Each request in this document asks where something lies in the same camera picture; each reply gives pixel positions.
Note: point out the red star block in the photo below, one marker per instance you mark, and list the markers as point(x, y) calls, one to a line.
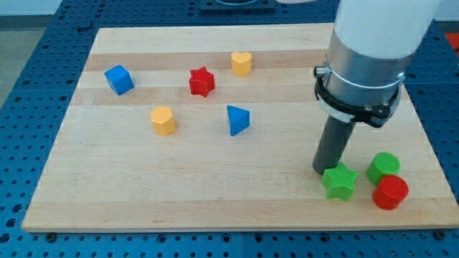
point(201, 82)

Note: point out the yellow heart block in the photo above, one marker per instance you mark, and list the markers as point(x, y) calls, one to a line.
point(241, 63)

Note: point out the blue cube block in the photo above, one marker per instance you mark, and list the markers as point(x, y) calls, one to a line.
point(119, 79)

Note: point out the red cylinder block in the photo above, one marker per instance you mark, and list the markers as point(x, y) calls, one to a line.
point(390, 192)

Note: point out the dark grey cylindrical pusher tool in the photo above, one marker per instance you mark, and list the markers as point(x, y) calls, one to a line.
point(334, 139)

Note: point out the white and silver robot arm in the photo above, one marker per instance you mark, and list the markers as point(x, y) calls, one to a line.
point(371, 47)

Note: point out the blue triangle block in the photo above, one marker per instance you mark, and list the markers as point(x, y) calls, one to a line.
point(239, 119)

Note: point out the green star block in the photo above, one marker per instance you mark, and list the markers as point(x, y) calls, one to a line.
point(339, 182)

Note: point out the yellow hexagon block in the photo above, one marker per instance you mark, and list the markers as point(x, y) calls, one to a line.
point(163, 121)

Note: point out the green cylinder block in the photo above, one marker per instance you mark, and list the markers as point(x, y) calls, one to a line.
point(383, 164)

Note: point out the light wooden board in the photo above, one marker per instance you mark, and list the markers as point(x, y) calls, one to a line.
point(108, 171)

